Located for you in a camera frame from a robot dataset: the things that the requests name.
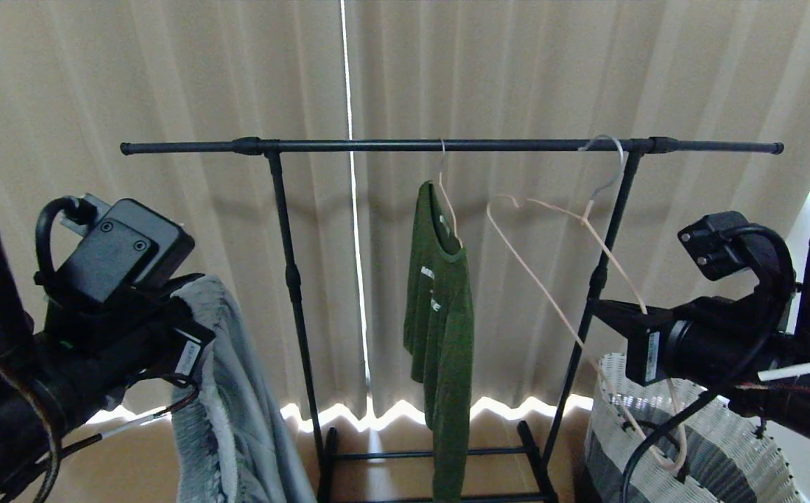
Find green long-sleeved shirt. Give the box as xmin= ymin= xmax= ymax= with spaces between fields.
xmin=403 ymin=180 xmax=475 ymax=502

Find white laundry basket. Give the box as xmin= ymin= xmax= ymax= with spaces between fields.
xmin=583 ymin=353 xmax=804 ymax=503

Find black cable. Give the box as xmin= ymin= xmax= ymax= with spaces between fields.
xmin=620 ymin=225 xmax=797 ymax=503

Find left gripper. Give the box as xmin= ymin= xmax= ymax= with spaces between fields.
xmin=0 ymin=314 xmax=215 ymax=501

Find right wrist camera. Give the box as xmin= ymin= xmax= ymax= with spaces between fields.
xmin=677 ymin=211 xmax=797 ymax=301

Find pale grey shorts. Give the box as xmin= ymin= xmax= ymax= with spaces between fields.
xmin=171 ymin=275 xmax=318 ymax=503

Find beige curtain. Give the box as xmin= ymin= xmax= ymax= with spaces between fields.
xmin=0 ymin=0 xmax=810 ymax=434

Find black clothes rack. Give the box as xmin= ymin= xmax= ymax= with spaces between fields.
xmin=120 ymin=136 xmax=785 ymax=503

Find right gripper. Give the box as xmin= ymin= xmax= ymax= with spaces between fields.
xmin=625 ymin=297 xmax=810 ymax=458

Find pink clothes hanger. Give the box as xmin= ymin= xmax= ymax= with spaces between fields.
xmin=433 ymin=138 xmax=463 ymax=249
xmin=486 ymin=135 xmax=690 ymax=474

